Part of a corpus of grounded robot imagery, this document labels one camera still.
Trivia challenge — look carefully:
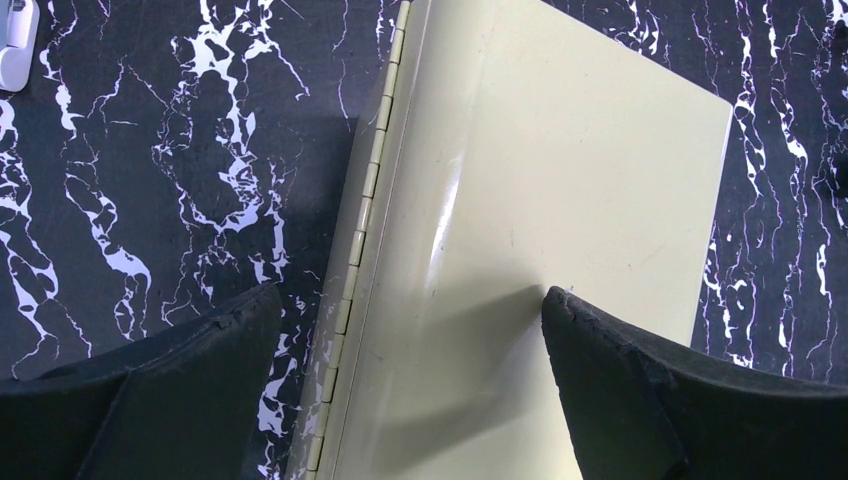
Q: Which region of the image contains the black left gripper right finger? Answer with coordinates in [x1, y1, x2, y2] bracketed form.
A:
[541, 287, 847, 479]

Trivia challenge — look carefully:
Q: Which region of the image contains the olive green drawer box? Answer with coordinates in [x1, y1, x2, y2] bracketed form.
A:
[285, 1, 733, 479]

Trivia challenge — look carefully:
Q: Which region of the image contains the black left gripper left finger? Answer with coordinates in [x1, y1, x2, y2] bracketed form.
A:
[1, 284, 283, 479]

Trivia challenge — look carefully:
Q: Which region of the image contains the small light blue eraser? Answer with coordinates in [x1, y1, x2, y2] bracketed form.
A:
[1, 0, 40, 92]

